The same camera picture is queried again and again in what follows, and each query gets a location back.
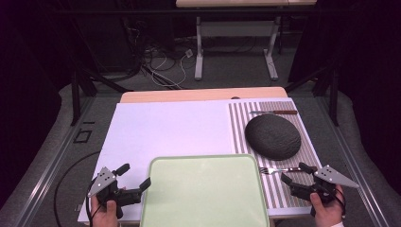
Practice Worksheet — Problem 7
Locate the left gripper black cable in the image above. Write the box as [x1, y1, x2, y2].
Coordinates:
[84, 178, 97, 227]

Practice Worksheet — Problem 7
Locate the person's right hand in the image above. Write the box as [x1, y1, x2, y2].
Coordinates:
[309, 184, 346, 227]

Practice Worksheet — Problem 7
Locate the white board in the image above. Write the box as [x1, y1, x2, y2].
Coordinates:
[78, 97, 323, 225]

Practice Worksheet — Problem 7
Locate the black metal stand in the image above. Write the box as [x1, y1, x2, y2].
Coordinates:
[69, 67, 131, 127]
[285, 61, 340, 127]

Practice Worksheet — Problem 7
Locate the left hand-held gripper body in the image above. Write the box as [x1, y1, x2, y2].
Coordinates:
[87, 166, 142, 219]

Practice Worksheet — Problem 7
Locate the wooden handled fork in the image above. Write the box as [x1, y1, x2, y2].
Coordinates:
[258, 166, 305, 175]

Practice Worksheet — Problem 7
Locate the wooden table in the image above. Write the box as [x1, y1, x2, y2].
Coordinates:
[119, 86, 288, 104]

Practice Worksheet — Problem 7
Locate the person's left hand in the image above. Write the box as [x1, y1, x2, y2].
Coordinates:
[90, 198, 121, 227]

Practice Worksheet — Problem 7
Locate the bundle of floor cables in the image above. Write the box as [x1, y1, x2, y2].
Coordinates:
[138, 44, 195, 91]

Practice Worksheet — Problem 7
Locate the black floor cable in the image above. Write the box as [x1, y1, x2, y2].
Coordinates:
[53, 150, 102, 227]

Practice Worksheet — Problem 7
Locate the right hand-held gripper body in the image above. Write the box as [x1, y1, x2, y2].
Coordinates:
[288, 165, 360, 204]

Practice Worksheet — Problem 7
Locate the striped placemat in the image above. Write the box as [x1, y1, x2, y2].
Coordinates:
[228, 100, 323, 210]

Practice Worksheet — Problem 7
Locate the metal floor rail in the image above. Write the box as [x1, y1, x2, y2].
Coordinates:
[12, 96, 96, 227]
[315, 96, 391, 227]

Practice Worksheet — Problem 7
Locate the white legged background table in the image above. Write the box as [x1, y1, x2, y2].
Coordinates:
[175, 0, 318, 81]

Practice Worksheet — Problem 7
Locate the light green tray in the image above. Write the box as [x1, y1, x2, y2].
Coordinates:
[139, 153, 270, 227]

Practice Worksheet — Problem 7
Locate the black textured plate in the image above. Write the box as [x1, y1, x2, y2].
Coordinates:
[244, 113, 302, 161]

